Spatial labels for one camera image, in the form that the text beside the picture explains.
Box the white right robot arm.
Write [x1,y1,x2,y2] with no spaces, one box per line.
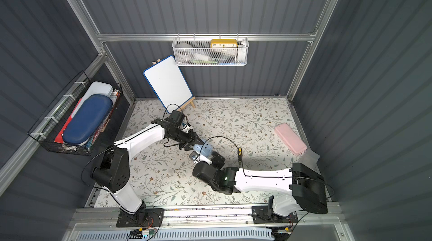
[190,151,328,217]

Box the black yellow screwdriver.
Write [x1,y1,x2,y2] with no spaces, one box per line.
[237,148,243,166]

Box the navy blue oval case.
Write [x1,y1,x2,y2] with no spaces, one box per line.
[63,95,113,145]

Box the wooden easel stand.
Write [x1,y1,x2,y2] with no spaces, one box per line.
[151,57,196,111]

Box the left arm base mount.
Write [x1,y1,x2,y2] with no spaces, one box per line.
[116,208,164,228]

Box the light blue alarm clock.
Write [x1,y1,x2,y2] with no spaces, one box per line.
[194,142,213,157]

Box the white wire wall basket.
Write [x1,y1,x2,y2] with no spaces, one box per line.
[172,37,249,66]

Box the grey translucent box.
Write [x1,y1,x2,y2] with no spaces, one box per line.
[299,149,320,168]

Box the black wire side basket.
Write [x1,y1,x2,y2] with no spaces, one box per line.
[28,71,123,156]

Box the pink rectangular case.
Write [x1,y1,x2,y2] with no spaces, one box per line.
[274,123,308,155]

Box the grey tape roll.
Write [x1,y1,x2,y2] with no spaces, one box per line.
[173,43,194,63]

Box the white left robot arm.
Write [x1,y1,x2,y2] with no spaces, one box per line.
[90,110,204,214]

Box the white plastic tray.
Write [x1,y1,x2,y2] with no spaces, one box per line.
[70,81,114,118]

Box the yellow alarm clock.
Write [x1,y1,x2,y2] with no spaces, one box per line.
[210,38,238,49]

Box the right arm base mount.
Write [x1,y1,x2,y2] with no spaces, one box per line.
[252,206,298,225]

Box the blue framed whiteboard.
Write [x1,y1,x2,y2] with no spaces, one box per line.
[142,55,194,115]

